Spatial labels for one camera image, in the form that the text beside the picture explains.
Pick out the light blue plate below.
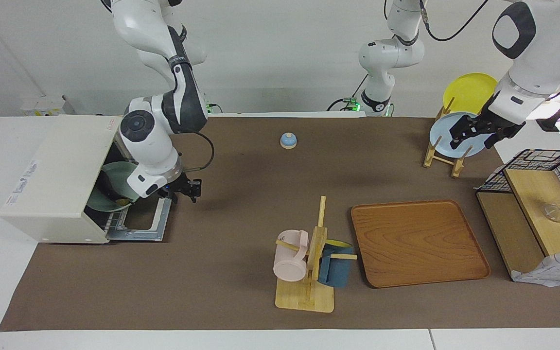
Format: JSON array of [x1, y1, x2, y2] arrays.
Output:
[[429, 112, 491, 159]]

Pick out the pink mug with print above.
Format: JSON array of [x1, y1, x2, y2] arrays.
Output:
[[273, 229, 310, 282]]

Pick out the wooden serving tray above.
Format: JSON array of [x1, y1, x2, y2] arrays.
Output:
[[350, 199, 491, 289]]

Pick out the dark purple eggplant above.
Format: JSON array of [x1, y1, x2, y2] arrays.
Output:
[[99, 168, 131, 206]]

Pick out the white toaster oven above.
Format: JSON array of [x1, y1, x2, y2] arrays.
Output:
[[0, 115, 174, 244]]

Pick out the yellow plate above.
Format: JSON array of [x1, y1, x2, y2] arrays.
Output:
[[442, 72, 499, 116]]

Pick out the glass oven door with handle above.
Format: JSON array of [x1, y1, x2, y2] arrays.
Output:
[[105, 196, 173, 243]]

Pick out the metal oven wire rack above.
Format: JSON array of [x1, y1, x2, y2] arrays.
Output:
[[106, 210, 133, 233]]

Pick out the pale green plate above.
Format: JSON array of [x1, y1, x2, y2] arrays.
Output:
[[87, 161, 140, 212]]

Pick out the white woven cloth strip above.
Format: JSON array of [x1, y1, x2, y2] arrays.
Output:
[[512, 247, 560, 288]]

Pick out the wooden mug tree stand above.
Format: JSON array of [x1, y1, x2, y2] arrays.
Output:
[[275, 195, 358, 314]]

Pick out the wooden dish rack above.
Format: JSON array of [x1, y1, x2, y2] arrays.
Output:
[[423, 96, 475, 178]]

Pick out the black hanging cable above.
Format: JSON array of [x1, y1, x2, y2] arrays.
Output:
[[419, 0, 490, 43]]

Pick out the wooden shelf box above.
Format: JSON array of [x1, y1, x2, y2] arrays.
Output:
[[476, 165, 560, 287]]

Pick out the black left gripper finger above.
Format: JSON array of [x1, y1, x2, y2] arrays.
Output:
[[449, 116, 478, 150], [484, 128, 504, 150]]

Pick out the dark blue mug yellow inside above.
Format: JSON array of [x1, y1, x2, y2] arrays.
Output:
[[317, 239, 355, 288]]

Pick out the white power box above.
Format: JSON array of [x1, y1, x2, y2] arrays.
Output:
[[20, 94, 75, 117]]

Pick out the brown table mat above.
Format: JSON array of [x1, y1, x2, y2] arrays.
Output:
[[0, 117, 560, 331]]

